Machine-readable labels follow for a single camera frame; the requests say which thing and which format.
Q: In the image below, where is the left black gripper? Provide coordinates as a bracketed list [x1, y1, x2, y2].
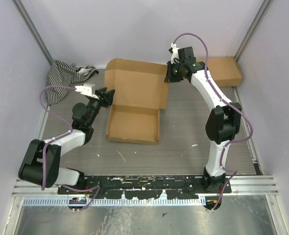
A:
[87, 87, 115, 126]

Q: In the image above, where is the brown cardboard box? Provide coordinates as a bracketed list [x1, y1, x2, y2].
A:
[104, 58, 169, 144]
[207, 57, 243, 88]

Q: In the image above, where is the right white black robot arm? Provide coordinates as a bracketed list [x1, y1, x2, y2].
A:
[164, 44, 241, 193]

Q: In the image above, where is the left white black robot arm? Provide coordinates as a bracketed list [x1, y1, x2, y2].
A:
[18, 86, 115, 194]

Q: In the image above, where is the folded brown cardboard box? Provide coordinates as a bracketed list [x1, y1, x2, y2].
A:
[207, 57, 243, 88]

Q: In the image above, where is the striped black white cloth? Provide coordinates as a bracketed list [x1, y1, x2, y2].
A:
[46, 59, 99, 105]

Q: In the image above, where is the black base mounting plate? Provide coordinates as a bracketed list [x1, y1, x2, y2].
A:
[57, 175, 232, 199]

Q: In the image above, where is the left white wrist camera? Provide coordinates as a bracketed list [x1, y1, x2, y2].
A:
[75, 83, 96, 97]

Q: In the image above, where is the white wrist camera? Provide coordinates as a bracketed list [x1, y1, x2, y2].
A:
[75, 83, 96, 97]
[169, 43, 179, 64]

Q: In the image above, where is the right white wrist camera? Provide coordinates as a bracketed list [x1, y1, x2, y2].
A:
[169, 43, 179, 64]

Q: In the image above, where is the white slotted cable duct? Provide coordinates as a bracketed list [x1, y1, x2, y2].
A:
[22, 196, 206, 207]

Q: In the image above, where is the right aluminium corner post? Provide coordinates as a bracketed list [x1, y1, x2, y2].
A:
[234, 0, 273, 62]

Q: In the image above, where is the aluminium corner post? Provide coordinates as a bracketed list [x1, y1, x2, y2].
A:
[12, 0, 53, 64]
[234, 0, 273, 62]

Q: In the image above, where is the left aluminium corner post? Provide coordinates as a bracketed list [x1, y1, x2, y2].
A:
[12, 0, 53, 64]

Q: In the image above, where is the aluminium front frame rail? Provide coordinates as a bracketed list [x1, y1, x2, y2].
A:
[11, 175, 279, 196]

